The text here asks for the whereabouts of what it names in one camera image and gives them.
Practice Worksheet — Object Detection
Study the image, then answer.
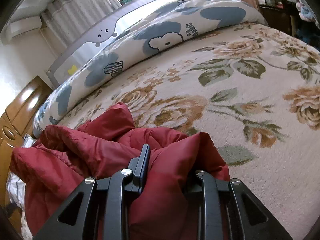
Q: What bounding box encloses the white wall air conditioner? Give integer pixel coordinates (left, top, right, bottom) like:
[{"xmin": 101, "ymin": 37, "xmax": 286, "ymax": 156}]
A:
[{"xmin": 1, "ymin": 16, "xmax": 42, "ymax": 44}]

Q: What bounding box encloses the red quilted puffer coat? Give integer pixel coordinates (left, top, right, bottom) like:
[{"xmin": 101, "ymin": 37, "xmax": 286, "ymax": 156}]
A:
[{"xmin": 10, "ymin": 103, "xmax": 230, "ymax": 239}]

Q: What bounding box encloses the striped white pillow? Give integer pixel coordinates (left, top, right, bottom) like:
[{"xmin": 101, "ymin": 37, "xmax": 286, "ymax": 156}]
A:
[{"xmin": 6, "ymin": 133, "xmax": 36, "ymax": 240}]

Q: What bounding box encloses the cluttered dark side shelf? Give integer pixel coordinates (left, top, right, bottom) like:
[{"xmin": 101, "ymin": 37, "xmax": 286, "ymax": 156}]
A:
[{"xmin": 258, "ymin": 0, "xmax": 319, "ymax": 50}]

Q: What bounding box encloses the floral bed blanket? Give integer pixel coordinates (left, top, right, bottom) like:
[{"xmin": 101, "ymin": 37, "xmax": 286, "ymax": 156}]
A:
[{"xmin": 60, "ymin": 23, "xmax": 319, "ymax": 239}]

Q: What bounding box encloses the grey bed guard rail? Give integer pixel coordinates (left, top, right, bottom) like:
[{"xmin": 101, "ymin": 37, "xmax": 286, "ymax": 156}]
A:
[{"xmin": 46, "ymin": 0, "xmax": 183, "ymax": 88}]

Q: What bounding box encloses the grey window curtain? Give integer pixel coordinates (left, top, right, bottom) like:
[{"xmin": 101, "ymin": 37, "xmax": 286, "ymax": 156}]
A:
[{"xmin": 41, "ymin": 0, "xmax": 121, "ymax": 47}]

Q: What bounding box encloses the wooden headboard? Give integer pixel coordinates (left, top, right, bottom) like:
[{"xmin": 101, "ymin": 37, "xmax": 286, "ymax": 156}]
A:
[{"xmin": 1, "ymin": 76, "xmax": 52, "ymax": 207}]

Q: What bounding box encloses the blue white cartoon duvet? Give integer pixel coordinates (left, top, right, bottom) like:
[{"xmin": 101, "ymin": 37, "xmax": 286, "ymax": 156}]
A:
[{"xmin": 33, "ymin": 0, "xmax": 267, "ymax": 138}]

